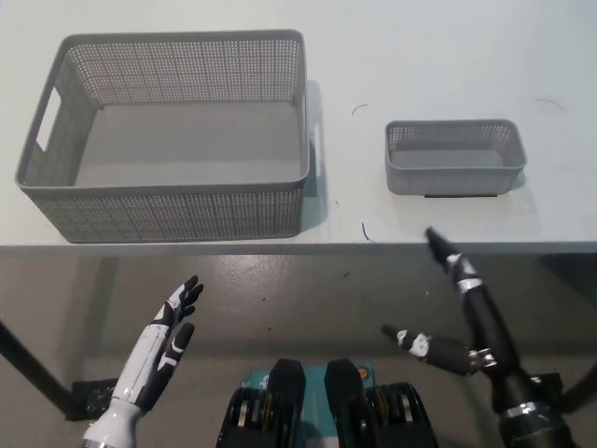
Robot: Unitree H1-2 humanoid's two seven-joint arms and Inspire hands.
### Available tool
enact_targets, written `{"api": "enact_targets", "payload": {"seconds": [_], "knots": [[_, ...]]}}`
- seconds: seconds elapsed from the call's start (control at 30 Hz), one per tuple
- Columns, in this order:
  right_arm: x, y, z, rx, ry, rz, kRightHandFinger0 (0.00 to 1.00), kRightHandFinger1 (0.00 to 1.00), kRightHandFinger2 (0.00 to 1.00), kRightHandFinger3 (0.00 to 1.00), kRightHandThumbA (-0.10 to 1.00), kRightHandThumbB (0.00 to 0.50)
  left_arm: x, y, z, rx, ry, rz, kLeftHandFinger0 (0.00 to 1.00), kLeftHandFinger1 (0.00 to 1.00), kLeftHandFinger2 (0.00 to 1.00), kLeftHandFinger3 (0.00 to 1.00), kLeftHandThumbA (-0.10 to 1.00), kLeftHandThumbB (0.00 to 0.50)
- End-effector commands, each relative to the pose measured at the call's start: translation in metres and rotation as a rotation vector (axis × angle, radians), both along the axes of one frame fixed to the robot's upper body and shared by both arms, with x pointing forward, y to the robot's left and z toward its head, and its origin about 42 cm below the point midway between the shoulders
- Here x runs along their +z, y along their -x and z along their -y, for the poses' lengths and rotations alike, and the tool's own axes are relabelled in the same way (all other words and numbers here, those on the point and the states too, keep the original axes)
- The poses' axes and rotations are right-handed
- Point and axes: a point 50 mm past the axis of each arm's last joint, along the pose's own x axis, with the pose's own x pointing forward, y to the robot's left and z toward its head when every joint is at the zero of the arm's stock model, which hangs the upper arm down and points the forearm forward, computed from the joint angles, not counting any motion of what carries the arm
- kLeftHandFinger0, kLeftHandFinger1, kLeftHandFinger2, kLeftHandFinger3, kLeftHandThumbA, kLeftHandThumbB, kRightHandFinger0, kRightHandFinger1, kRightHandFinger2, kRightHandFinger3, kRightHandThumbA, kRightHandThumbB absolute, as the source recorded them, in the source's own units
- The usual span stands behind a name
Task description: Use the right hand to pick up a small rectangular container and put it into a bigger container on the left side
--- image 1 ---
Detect black table leg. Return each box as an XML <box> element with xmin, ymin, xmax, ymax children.
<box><xmin>559</xmin><ymin>355</ymin><xmax>597</xmax><ymax>414</ymax></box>
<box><xmin>0</xmin><ymin>319</ymin><xmax>75</xmax><ymax>413</ymax></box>

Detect black tape patch on table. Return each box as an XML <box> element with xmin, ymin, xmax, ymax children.
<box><xmin>423</xmin><ymin>191</ymin><xmax>499</xmax><ymax>201</ymax></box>

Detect small grey perforated basket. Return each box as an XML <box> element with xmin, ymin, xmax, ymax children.
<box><xmin>383</xmin><ymin>119</ymin><xmax>528</xmax><ymax>197</ymax></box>

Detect large grey perforated basket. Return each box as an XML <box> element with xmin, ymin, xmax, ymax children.
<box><xmin>12</xmin><ymin>29</ymin><xmax>323</xmax><ymax>245</ymax></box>

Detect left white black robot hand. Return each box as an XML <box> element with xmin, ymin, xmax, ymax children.
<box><xmin>110</xmin><ymin>274</ymin><xmax>205</xmax><ymax>414</ymax></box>

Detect robot torso black teal blocks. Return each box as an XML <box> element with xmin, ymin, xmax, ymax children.
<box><xmin>215</xmin><ymin>357</ymin><xmax>440</xmax><ymax>448</ymax></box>

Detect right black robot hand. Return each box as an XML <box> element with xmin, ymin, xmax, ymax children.
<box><xmin>381</xmin><ymin>226</ymin><xmax>531</xmax><ymax>414</ymax></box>

